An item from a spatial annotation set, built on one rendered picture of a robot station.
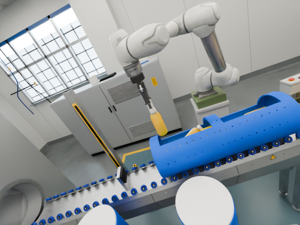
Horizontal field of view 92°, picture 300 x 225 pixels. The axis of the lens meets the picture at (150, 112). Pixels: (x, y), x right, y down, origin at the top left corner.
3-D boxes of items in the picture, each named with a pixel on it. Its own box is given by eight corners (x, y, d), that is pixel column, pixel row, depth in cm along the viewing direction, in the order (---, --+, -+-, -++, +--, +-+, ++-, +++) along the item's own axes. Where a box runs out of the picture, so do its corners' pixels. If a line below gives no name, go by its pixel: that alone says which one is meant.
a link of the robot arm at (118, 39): (117, 69, 73) (134, 64, 64) (100, 38, 66) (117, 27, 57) (131, 61, 80) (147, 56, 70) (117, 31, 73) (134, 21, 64)
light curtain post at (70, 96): (148, 206, 187) (65, 91, 112) (152, 205, 186) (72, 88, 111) (148, 211, 181) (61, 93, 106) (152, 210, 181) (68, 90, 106)
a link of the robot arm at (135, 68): (121, 68, 69) (127, 80, 72) (139, 61, 68) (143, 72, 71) (123, 66, 77) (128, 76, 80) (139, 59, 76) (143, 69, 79)
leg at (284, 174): (277, 191, 149) (279, 148, 121) (283, 189, 148) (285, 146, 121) (282, 197, 144) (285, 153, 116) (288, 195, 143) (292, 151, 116)
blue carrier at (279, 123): (161, 158, 120) (147, 131, 109) (267, 120, 111) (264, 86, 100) (166, 188, 94) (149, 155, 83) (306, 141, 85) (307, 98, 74)
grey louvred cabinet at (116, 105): (99, 142, 376) (64, 94, 312) (179, 117, 332) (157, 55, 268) (91, 158, 329) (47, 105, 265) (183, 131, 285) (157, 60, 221)
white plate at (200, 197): (248, 205, 64) (248, 206, 64) (202, 167, 88) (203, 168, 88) (201, 251, 57) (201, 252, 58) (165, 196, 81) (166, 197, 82)
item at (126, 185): (127, 179, 116) (118, 167, 110) (131, 177, 116) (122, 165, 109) (126, 191, 108) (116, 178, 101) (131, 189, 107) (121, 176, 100)
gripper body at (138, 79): (129, 75, 80) (136, 90, 84) (128, 79, 72) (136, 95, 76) (142, 69, 79) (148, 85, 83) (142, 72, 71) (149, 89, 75)
